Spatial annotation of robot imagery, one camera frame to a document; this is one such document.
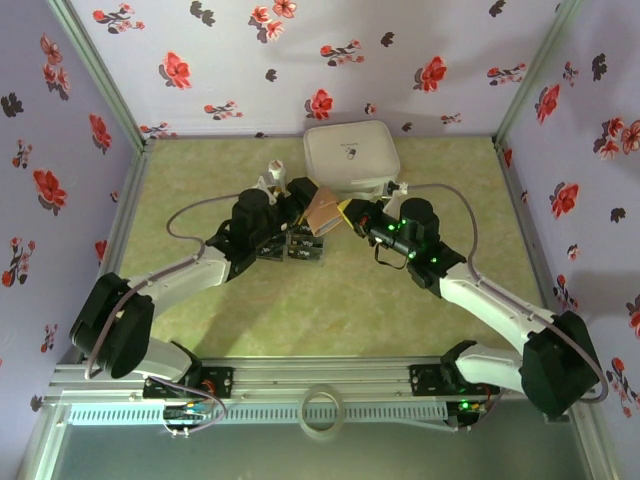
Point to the black component tray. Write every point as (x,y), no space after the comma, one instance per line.
(300,250)

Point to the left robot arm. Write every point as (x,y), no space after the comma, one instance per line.
(180,275)

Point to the clear tape roll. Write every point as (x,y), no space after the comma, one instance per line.
(305,425)

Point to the large white pill bottle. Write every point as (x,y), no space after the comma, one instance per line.
(275,167)

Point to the white square storage box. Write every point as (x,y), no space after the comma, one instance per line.
(350,150)

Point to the black VIP credit card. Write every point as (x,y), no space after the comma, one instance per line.
(306,243)
(302,255)
(270,251)

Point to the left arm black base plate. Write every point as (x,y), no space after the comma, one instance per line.
(220,382)

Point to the aluminium side rail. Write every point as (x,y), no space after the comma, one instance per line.
(531,250)
(117,250)

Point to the aluminium mounting rail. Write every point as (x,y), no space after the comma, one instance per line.
(320,372)

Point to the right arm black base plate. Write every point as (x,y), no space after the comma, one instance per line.
(425,380)

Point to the aluminium corner post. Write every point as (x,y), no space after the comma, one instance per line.
(100,75)
(532,75)

